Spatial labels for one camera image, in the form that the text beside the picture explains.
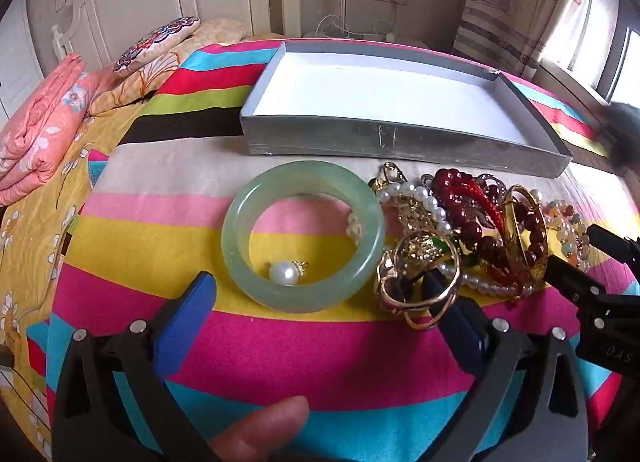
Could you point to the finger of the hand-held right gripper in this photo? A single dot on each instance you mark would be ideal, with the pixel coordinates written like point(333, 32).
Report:
point(570, 279)
point(612, 242)

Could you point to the window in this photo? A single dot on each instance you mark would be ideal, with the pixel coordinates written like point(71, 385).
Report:
point(600, 41)

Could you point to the red coral brooch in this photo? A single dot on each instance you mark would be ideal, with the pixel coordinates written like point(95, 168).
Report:
point(482, 199)

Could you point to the embroidered pillow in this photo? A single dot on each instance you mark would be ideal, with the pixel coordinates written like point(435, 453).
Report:
point(155, 41)

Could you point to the patterned curtain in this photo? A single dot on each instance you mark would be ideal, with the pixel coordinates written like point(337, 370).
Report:
point(505, 1)

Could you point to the striped colourful blanket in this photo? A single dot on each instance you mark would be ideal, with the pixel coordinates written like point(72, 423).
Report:
point(150, 252)

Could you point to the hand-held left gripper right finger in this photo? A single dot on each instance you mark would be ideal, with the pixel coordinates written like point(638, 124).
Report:
point(455, 323)

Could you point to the gold ornament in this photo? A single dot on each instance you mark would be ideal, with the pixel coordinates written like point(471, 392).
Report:
point(395, 287)

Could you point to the person's left hand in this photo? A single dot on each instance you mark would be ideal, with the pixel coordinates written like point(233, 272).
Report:
point(260, 429)

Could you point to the dark fuzzy object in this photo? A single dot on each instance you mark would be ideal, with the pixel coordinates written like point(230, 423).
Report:
point(622, 134)

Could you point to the yellow patterned pillow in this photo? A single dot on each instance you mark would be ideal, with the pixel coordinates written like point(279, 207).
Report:
point(150, 79)

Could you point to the pink floral quilt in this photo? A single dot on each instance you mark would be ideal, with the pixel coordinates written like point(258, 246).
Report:
point(40, 126)

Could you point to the green jade bangle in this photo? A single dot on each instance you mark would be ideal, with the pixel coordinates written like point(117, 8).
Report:
point(240, 252)

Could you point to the grey cardboard box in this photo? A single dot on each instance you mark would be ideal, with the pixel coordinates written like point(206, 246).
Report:
point(380, 136)

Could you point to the yellow floral bedsheet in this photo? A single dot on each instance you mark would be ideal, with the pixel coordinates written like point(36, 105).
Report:
point(35, 262)

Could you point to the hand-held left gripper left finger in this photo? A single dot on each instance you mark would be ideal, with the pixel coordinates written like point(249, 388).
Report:
point(190, 307)

